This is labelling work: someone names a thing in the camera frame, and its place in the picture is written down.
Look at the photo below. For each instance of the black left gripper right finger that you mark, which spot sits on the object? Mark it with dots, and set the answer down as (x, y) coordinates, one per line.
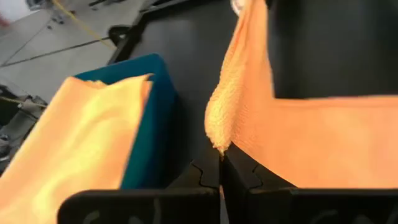
(280, 208)

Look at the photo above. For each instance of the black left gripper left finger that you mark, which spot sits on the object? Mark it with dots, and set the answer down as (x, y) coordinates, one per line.
(140, 208)

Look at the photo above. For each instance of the orange microfiber towel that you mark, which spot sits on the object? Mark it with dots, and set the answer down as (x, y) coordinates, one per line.
(311, 140)
(77, 140)

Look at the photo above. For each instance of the blue plastic bin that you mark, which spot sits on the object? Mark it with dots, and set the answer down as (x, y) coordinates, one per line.
(155, 124)

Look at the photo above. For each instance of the black table corner bracket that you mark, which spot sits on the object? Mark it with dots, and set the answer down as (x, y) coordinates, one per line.
(119, 32)

